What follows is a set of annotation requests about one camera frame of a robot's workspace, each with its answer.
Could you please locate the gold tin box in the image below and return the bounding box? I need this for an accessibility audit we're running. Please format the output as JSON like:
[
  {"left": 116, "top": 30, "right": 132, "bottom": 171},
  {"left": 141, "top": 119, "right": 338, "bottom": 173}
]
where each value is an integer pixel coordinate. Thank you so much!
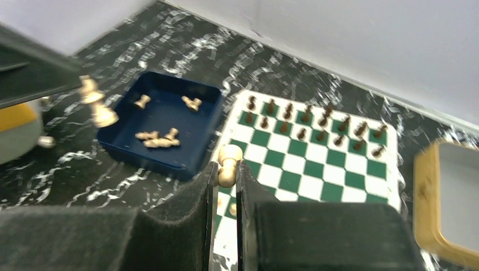
[{"left": 413, "top": 139, "right": 478, "bottom": 270}]

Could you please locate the white orange cylindrical appliance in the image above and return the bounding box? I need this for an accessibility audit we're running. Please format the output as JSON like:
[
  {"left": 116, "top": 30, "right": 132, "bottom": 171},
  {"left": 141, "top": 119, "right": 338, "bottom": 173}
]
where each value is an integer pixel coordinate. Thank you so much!
[{"left": 1, "top": 97, "right": 56, "bottom": 164}]

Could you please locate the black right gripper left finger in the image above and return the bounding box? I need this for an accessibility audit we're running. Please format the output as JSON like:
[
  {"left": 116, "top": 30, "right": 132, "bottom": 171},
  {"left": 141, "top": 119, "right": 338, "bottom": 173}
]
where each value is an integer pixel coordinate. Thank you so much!
[{"left": 1, "top": 162, "right": 218, "bottom": 270}]

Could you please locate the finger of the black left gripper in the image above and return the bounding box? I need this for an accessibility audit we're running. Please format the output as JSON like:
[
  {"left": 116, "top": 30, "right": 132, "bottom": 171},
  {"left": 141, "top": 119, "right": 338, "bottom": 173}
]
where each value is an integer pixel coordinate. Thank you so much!
[{"left": 1, "top": 25, "right": 82, "bottom": 109}]

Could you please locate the dark blue tin box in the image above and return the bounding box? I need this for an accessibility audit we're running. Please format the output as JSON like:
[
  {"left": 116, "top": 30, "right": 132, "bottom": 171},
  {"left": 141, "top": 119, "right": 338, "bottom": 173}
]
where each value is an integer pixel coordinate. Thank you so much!
[{"left": 97, "top": 71, "right": 225, "bottom": 181}]

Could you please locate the dark wooden pawn piece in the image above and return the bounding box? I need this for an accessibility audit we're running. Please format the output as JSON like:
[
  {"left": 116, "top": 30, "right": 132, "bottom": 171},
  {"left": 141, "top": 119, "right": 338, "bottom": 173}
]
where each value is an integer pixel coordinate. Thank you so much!
[
  {"left": 260, "top": 116, "right": 269, "bottom": 129},
  {"left": 245, "top": 112, "right": 253, "bottom": 124},
  {"left": 372, "top": 146, "right": 385, "bottom": 158},
  {"left": 334, "top": 134, "right": 345, "bottom": 146},
  {"left": 316, "top": 130, "right": 329, "bottom": 142},
  {"left": 279, "top": 121, "right": 289, "bottom": 134},
  {"left": 297, "top": 128, "right": 306, "bottom": 140},
  {"left": 354, "top": 139, "right": 366, "bottom": 151}
]

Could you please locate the light wooden pawn piece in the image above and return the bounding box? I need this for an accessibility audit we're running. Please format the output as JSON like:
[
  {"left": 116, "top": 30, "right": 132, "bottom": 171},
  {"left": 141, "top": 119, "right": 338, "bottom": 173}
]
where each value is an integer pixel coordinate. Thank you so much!
[{"left": 229, "top": 203, "right": 237, "bottom": 217}]

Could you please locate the green white chess board mat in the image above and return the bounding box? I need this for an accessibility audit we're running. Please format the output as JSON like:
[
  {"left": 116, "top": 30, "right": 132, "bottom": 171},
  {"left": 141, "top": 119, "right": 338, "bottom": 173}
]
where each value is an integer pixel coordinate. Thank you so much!
[{"left": 209, "top": 89, "right": 402, "bottom": 271}]

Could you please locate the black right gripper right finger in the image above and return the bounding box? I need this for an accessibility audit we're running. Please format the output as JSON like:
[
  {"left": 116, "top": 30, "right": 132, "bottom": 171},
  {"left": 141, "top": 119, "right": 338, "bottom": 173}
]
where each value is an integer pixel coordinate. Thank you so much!
[{"left": 236, "top": 161, "right": 424, "bottom": 270}]

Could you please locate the light wooden chess piece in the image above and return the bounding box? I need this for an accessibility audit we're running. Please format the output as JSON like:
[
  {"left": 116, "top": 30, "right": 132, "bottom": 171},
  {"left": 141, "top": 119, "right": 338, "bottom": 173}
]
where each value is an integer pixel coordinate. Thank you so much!
[
  {"left": 133, "top": 94, "right": 151, "bottom": 110},
  {"left": 143, "top": 138, "right": 180, "bottom": 148},
  {"left": 135, "top": 130, "right": 160, "bottom": 141},
  {"left": 217, "top": 145, "right": 243, "bottom": 188},
  {"left": 164, "top": 128, "right": 178, "bottom": 141},
  {"left": 79, "top": 75, "right": 119, "bottom": 128},
  {"left": 181, "top": 95, "right": 202, "bottom": 112}
]

